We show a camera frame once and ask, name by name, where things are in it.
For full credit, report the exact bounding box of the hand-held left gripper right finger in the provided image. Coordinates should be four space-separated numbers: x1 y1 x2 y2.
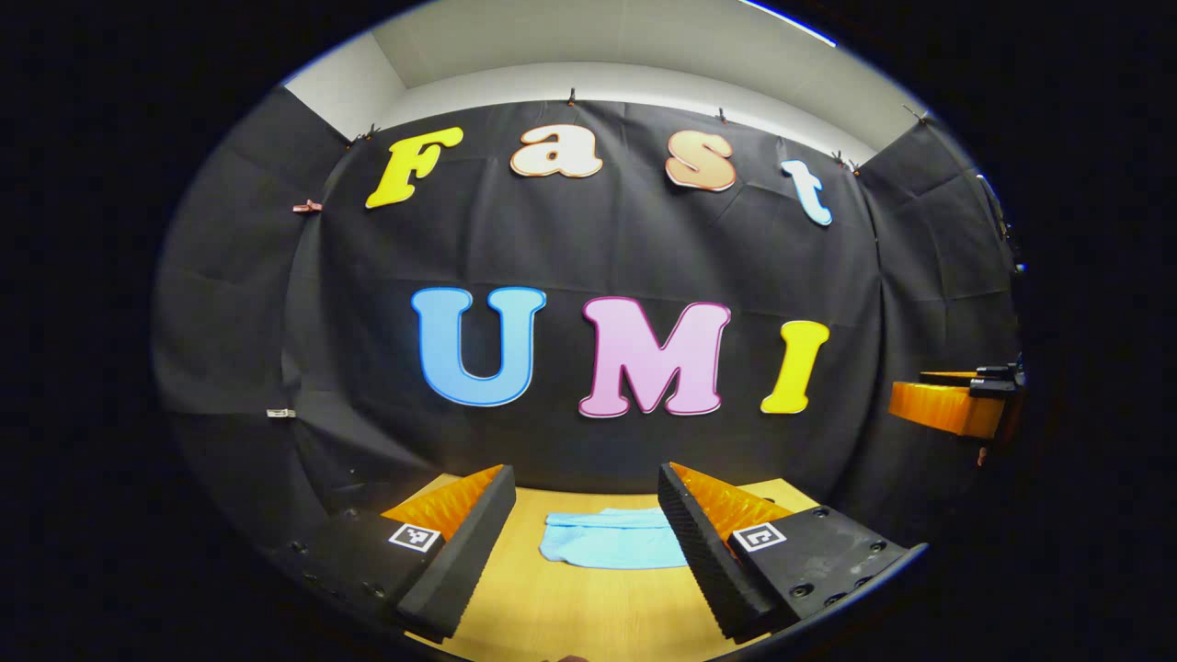
657 462 928 643

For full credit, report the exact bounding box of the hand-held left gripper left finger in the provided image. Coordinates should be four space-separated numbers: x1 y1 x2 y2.
276 462 518 643

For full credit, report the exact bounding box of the light blue T-shirt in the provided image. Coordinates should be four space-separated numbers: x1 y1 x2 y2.
539 508 689 571

